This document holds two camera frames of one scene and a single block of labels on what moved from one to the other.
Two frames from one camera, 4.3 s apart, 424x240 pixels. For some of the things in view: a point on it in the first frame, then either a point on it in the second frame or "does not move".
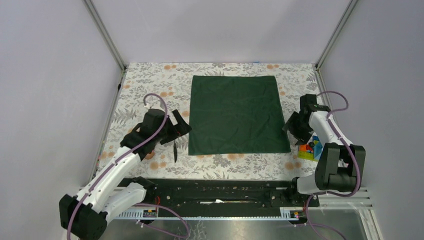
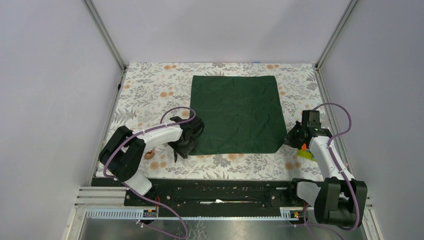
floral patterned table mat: x=172 y=81 does not move
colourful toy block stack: x=311 y=151 does not move
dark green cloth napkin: x=236 y=114 does not move
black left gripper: x=181 y=128 -> x=183 y=151
